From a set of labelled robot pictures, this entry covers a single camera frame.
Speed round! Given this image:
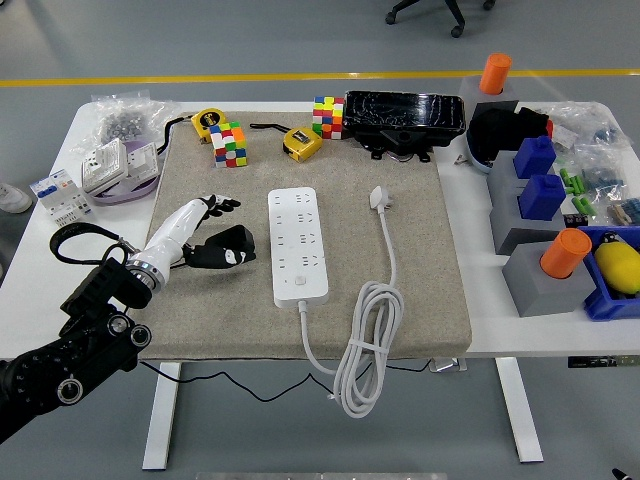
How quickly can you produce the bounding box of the white table leg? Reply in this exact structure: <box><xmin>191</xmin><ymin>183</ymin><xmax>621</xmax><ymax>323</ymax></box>
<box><xmin>494</xmin><ymin>357</ymin><xmax>545</xmax><ymax>464</ymax></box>
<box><xmin>142</xmin><ymin>362</ymin><xmax>182</xmax><ymax>471</ymax></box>

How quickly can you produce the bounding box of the black office chair base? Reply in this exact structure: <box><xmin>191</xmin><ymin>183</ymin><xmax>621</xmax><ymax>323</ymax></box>
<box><xmin>384</xmin><ymin>0</ymin><xmax>497</xmax><ymax>39</ymax></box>

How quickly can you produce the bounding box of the white strip cord with plug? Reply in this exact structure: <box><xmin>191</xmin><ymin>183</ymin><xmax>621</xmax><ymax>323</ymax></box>
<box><xmin>297</xmin><ymin>185</ymin><xmax>407</xmax><ymax>420</ymax></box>

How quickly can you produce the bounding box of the clear bag with white label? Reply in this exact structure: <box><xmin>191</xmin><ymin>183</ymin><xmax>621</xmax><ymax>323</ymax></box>
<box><xmin>544</xmin><ymin>102</ymin><xmax>586</xmax><ymax>151</ymax></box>

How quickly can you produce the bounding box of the clear bag of mixed parts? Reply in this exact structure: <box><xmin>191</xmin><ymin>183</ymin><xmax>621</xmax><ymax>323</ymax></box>
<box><xmin>605</xmin><ymin>196</ymin><xmax>640</xmax><ymax>227</ymax></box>

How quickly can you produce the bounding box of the thin black adapter cord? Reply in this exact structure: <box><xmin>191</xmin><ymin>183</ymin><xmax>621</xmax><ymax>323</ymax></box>
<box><xmin>137</xmin><ymin>357</ymin><xmax>432</xmax><ymax>404</ymax></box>

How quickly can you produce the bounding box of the black cracked screen device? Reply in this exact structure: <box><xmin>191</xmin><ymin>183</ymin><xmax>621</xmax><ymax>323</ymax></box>
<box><xmin>343</xmin><ymin>89</ymin><xmax>467</xmax><ymax>164</ymax></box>

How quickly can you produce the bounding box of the blue plastic bin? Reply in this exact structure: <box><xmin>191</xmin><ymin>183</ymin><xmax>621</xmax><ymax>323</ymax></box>
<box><xmin>577</xmin><ymin>224</ymin><xmax>640</xmax><ymax>322</ymax></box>

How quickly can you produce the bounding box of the grey block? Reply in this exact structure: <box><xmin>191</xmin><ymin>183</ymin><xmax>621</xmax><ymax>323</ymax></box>
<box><xmin>488</xmin><ymin>187</ymin><xmax>571</xmax><ymax>256</ymax></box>
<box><xmin>458</xmin><ymin>74</ymin><xmax>521</xmax><ymax>121</ymax></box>
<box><xmin>486</xmin><ymin>149</ymin><xmax>556</xmax><ymax>201</ymax></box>
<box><xmin>501</xmin><ymin>242</ymin><xmax>599</xmax><ymax>319</ymax></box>

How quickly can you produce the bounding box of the tall colourful puzzle cube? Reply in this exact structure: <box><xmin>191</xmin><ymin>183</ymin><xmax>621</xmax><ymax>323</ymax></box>
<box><xmin>312</xmin><ymin>95</ymin><xmax>346</xmax><ymax>141</ymax></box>

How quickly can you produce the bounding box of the yellow tape measure black dial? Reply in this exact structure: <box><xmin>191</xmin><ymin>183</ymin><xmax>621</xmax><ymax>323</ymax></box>
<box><xmin>159</xmin><ymin>108</ymin><xmax>229</xmax><ymax>151</ymax></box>

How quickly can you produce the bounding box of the white shoe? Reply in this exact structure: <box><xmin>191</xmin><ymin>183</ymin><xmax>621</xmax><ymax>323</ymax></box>
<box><xmin>0</xmin><ymin>182</ymin><xmax>34</xmax><ymax>215</ymax></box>

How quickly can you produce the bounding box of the white switch panel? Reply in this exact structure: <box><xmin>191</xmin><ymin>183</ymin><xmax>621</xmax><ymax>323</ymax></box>
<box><xmin>127</xmin><ymin>142</ymin><xmax>161</xmax><ymax>180</ymax></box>

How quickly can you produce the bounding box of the blue block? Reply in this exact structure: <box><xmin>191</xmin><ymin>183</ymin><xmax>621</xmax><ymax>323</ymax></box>
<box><xmin>517</xmin><ymin>173</ymin><xmax>568</xmax><ymax>222</ymax></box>
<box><xmin>512</xmin><ymin>134</ymin><xmax>558</xmax><ymax>180</ymax></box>

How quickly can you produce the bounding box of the yellow rounded object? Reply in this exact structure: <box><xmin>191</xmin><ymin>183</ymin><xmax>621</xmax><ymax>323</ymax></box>
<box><xmin>593</xmin><ymin>242</ymin><xmax>640</xmax><ymax>295</ymax></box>

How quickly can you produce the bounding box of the clear bag of blue parts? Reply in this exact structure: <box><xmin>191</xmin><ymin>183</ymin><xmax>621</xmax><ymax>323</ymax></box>
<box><xmin>574</xmin><ymin>102</ymin><xmax>629</xmax><ymax>151</ymax></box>
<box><xmin>574</xmin><ymin>147</ymin><xmax>630</xmax><ymax>194</ymax></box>

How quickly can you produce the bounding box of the black power adapter plug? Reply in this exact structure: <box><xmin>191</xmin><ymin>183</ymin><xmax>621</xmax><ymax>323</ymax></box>
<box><xmin>203</xmin><ymin>224</ymin><xmax>257</xmax><ymax>261</ymax></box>

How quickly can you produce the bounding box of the white power strip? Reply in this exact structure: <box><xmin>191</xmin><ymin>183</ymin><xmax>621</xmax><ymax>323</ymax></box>
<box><xmin>267</xmin><ymin>186</ymin><xmax>331</xmax><ymax>309</ymax></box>

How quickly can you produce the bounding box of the metal table bracket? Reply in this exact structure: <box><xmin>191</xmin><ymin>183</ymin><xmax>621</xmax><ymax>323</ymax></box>
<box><xmin>428</xmin><ymin>357</ymin><xmax>469</xmax><ymax>374</ymax></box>

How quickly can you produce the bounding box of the orange cylinder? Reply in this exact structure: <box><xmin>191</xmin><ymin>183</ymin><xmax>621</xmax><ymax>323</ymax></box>
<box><xmin>478</xmin><ymin>53</ymin><xmax>513</xmax><ymax>96</ymax></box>
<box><xmin>539</xmin><ymin>228</ymin><xmax>594</xmax><ymax>280</ymax></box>

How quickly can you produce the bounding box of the yellow tape measure black strap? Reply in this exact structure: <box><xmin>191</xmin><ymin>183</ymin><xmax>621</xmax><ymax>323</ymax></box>
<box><xmin>248</xmin><ymin>122</ymin><xmax>324</xmax><ymax>164</ymax></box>

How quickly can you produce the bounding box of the white circuit breaker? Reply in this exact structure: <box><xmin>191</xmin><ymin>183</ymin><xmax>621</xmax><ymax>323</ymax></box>
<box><xmin>28</xmin><ymin>168</ymin><xmax>95</xmax><ymax>230</ymax></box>

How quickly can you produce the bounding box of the white and blue bowl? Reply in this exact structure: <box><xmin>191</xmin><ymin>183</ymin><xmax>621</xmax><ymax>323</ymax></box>
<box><xmin>464</xmin><ymin>129</ymin><xmax>501</xmax><ymax>175</ymax></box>

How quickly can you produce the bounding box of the clear bag of metal nuts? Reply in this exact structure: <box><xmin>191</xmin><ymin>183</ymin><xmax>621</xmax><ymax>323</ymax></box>
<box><xmin>69</xmin><ymin>89</ymin><xmax>181</xmax><ymax>156</ymax></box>

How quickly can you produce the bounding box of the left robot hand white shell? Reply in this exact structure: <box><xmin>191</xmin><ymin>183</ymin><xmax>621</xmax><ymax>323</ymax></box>
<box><xmin>141</xmin><ymin>194</ymin><xmax>257</xmax><ymax>274</ymax></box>

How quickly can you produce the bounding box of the white boxed wall socket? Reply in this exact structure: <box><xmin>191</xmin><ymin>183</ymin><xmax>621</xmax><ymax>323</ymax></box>
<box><xmin>80</xmin><ymin>137</ymin><xmax>130</xmax><ymax>197</ymax></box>

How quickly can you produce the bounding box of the grey-brown mat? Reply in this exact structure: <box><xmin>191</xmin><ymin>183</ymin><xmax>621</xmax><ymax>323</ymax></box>
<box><xmin>122</xmin><ymin>110</ymin><xmax>474</xmax><ymax>362</ymax></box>

